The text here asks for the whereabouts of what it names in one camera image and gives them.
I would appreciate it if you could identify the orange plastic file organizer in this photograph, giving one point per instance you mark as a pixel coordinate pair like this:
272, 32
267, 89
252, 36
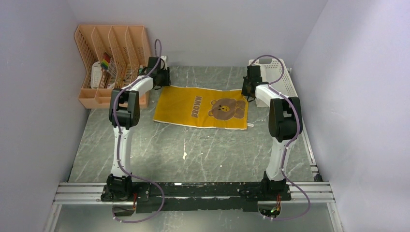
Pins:
113, 56

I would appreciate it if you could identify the yellow brown towel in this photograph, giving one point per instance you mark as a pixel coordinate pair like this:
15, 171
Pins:
202, 108

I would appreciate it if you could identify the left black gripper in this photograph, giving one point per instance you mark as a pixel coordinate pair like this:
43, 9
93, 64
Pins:
168, 82

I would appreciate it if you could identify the white plastic basket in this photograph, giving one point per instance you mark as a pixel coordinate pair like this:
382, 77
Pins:
271, 70

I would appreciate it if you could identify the white remote control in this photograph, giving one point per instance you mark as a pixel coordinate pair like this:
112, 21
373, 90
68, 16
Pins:
96, 75

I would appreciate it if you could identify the aluminium frame rail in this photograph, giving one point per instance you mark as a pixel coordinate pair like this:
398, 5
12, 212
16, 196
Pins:
301, 192

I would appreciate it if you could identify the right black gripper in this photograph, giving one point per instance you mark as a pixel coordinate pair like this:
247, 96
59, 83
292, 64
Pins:
243, 91

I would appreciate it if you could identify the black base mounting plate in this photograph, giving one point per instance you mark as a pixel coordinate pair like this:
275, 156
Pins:
145, 197

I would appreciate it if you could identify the rainbow coloured item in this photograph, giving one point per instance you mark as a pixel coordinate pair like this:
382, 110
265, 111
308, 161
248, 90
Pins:
105, 62

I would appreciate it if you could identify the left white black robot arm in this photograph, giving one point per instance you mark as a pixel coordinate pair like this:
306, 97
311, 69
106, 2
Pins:
124, 114

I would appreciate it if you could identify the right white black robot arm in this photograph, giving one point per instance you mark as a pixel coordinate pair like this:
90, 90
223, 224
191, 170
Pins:
284, 125

